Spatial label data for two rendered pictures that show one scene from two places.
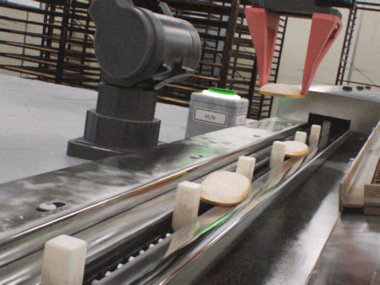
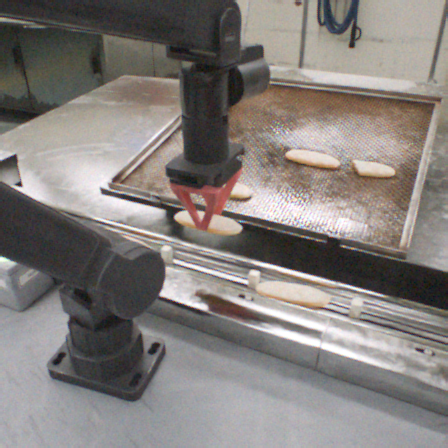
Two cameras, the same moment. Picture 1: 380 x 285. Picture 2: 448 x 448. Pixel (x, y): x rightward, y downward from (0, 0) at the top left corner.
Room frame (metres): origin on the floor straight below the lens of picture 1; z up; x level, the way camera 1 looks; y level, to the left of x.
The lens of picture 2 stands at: (0.47, 0.45, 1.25)
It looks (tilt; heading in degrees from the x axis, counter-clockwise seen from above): 31 degrees down; 276
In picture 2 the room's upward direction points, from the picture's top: straight up
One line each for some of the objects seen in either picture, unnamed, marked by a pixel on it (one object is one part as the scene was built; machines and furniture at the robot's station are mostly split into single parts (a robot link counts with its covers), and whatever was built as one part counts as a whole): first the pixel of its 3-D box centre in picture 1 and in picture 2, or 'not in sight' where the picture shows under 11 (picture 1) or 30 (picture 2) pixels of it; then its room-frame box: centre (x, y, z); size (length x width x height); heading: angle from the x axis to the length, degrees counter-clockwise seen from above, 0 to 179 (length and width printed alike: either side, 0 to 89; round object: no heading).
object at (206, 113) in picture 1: (217, 132); (19, 279); (0.82, -0.04, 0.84); 0.08 x 0.08 x 0.11; 70
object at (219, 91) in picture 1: (221, 94); not in sight; (0.82, -0.04, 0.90); 0.04 x 0.04 x 0.02
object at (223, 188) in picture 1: (225, 184); (292, 292); (0.42, -0.03, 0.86); 0.10 x 0.04 x 0.01; 170
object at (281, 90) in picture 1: (283, 89); (207, 220); (0.54, -0.08, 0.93); 0.10 x 0.04 x 0.01; 160
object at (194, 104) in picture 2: not in sight; (207, 90); (0.54, -0.08, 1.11); 0.07 x 0.06 x 0.07; 58
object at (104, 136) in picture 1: (123, 121); (104, 338); (0.65, 0.08, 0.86); 0.12 x 0.09 x 0.08; 168
